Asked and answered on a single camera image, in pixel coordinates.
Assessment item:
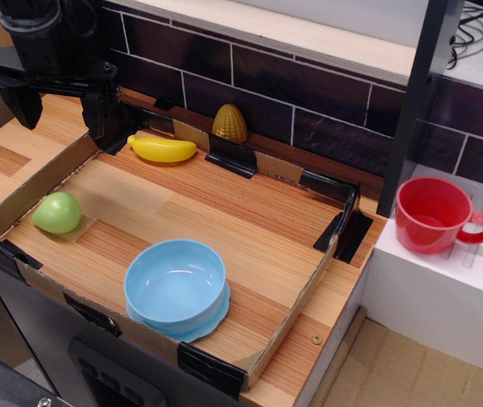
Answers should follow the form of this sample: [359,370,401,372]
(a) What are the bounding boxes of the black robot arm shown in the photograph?
[0,1,119,148]

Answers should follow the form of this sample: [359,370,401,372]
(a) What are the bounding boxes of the yellow toy banana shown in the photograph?
[127,135,197,163]

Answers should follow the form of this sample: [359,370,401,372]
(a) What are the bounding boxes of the black cables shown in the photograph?
[447,0,483,71]

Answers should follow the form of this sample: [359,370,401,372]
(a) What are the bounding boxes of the green toy pear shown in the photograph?
[32,192,81,234]

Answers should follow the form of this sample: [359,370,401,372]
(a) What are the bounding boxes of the light blue bowl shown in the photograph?
[124,239,230,338]

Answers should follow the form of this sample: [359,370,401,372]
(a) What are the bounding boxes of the red plastic cup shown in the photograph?
[395,176,483,254]

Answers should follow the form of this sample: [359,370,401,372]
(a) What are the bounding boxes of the cardboard fence with black tape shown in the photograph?
[0,95,384,406]

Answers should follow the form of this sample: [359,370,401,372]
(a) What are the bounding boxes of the black control panel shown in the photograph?
[69,339,168,407]

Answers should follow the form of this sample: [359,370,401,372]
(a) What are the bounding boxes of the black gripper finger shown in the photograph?
[80,86,120,142]
[0,83,42,130]

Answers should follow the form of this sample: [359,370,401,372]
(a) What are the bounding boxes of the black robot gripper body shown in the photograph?
[0,16,117,89]

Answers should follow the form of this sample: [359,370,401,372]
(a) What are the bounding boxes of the dark grey vertical post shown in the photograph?
[377,0,464,217]

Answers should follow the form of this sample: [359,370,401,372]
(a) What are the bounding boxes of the yellow toy corn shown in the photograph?
[212,103,248,144]

